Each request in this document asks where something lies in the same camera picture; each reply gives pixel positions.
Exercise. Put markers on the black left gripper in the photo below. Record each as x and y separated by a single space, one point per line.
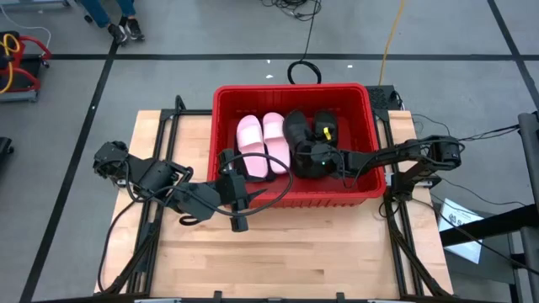
233 191

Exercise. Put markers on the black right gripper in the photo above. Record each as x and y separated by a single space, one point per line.
334 136

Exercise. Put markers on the pink slide sandal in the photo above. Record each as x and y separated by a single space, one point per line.
275 139
251 143

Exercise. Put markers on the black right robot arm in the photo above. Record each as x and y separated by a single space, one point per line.
379 158

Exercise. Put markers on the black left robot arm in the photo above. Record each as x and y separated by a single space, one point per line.
198 202

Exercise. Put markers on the red plastic bin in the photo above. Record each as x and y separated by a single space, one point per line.
358 122

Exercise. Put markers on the yellow tag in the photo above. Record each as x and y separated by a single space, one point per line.
327 133

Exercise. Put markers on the black perforated box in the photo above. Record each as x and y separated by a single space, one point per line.
379 97

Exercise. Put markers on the white paper sheet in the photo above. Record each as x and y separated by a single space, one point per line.
471 219

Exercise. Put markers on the black metal beam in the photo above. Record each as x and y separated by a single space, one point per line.
505 221

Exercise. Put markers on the person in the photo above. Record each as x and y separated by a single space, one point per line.
94 10

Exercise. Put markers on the black chair caster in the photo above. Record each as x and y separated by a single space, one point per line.
5 147

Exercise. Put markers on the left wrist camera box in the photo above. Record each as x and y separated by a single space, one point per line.
240 223

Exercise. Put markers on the black aluminium table frame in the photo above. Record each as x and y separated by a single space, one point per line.
189 112

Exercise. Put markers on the grey metal post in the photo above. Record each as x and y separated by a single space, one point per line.
529 160

